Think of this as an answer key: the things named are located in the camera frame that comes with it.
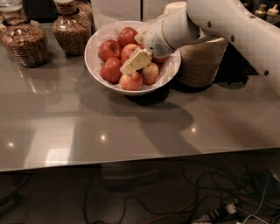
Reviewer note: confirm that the yellow-padded gripper finger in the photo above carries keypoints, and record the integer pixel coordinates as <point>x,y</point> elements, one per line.
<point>140,37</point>
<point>139,59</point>

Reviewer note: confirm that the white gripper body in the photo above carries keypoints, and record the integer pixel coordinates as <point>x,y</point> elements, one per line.
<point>154,39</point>

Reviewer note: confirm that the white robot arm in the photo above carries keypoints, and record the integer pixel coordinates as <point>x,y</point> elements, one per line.
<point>200,20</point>

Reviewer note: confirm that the red apple top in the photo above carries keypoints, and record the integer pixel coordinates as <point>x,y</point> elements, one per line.
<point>127,36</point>

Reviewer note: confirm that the red apple right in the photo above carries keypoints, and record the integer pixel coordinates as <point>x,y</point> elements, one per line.
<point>160,60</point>

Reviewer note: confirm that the yellow-red apple front right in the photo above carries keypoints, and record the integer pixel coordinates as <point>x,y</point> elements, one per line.
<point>150,74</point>

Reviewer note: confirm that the yellow-red apple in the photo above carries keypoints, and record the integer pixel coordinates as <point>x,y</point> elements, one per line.
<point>150,74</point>
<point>131,82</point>

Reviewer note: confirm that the white ceramic bowl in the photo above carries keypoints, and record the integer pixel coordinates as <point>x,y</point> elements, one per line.
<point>93,62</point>

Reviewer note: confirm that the red apple upper left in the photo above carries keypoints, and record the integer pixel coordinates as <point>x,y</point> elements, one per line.
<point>110,48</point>

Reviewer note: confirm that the red apple lower left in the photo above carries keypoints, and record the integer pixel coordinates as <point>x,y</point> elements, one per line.
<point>110,70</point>

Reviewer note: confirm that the front stack of paper bowls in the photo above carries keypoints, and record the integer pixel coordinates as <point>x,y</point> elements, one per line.
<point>200,63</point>

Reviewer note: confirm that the rear glass jar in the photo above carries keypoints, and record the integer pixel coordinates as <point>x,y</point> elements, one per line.
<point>85,9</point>

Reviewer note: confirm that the middle glass granola jar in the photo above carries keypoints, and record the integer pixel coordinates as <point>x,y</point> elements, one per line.
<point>71,29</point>

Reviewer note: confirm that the glass granola jar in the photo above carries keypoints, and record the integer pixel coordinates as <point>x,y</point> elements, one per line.
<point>24,40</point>
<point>71,29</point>

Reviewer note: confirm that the black condiment caddy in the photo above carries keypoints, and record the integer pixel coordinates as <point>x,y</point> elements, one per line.
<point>234,68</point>

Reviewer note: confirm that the dark bottle with cap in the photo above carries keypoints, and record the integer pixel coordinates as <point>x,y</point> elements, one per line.
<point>261,12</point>

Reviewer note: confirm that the light-capped bottle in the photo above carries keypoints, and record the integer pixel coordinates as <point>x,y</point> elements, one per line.
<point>272,15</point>

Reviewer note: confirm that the left glass granola jar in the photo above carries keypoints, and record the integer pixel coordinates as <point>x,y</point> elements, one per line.
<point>24,40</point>

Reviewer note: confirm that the power strip on floor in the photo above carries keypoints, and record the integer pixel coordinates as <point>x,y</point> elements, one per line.
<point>216,215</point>

